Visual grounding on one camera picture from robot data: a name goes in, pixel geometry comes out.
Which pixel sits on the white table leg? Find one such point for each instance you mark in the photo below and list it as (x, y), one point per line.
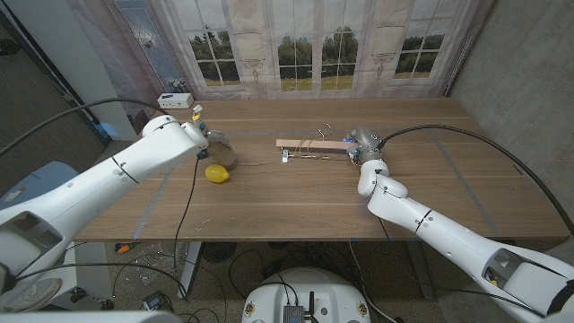
(190, 269)

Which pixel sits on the thin metal rod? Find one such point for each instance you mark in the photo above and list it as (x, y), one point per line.
(314, 157)

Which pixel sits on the white power box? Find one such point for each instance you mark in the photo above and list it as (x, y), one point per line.
(175, 101)

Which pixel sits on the brown twine spool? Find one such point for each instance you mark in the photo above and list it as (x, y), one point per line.
(224, 157)

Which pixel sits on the printed window backdrop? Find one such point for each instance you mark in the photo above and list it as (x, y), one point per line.
(314, 27)

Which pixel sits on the grey box on torso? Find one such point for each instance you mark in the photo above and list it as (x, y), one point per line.
(293, 314)

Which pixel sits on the long wooden stick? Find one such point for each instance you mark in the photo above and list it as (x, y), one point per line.
(314, 145)

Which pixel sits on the black round fan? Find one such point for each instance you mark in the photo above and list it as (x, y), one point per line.
(217, 252)

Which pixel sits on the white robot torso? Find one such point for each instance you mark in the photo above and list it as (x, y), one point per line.
(314, 287)

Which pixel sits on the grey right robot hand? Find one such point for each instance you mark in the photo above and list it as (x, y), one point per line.
(367, 143)

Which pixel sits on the brown twine thread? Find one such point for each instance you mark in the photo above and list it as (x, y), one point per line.
(309, 143)

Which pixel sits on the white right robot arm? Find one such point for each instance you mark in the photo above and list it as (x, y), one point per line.
(448, 238)

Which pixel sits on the white sneaker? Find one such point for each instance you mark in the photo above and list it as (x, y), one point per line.
(31, 294)

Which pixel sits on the small device with screen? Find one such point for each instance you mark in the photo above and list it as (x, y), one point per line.
(156, 302)

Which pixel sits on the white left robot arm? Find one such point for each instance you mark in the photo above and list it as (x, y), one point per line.
(112, 179)

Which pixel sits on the black antenna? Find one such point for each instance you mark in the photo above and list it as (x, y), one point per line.
(312, 305)

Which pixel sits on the silver metal clip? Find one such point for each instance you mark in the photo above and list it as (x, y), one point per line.
(285, 156)

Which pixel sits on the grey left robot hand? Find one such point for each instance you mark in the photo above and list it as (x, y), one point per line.
(215, 137)

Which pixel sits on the blue plastic bin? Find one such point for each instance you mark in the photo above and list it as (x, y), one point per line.
(45, 179)

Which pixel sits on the yellow lemon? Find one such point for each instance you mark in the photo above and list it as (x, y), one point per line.
(216, 173)

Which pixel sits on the clear plastic sheet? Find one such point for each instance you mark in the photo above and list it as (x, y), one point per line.
(159, 267)

